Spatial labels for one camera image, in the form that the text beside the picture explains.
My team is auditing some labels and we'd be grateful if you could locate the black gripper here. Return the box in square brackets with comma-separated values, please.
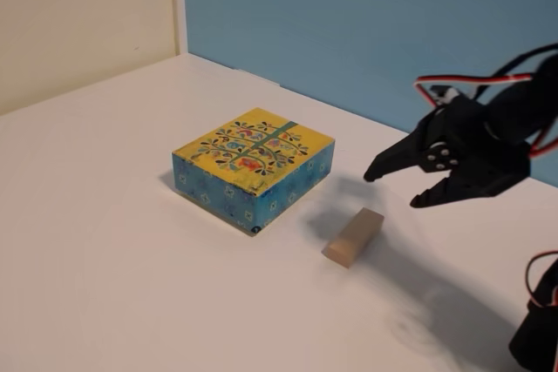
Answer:
[363, 96, 533, 209]

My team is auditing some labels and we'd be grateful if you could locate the wooden Jenga block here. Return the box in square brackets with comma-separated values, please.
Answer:
[321, 207, 385, 268]

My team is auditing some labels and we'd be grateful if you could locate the floral yellow and teal box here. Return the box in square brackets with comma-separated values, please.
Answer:
[171, 106, 336, 237]

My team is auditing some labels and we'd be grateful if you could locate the red white black servo cable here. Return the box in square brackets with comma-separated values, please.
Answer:
[413, 71, 538, 108]
[529, 115, 558, 159]
[525, 250, 558, 308]

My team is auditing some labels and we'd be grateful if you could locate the black camera cable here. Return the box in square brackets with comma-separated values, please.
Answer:
[473, 42, 558, 99]

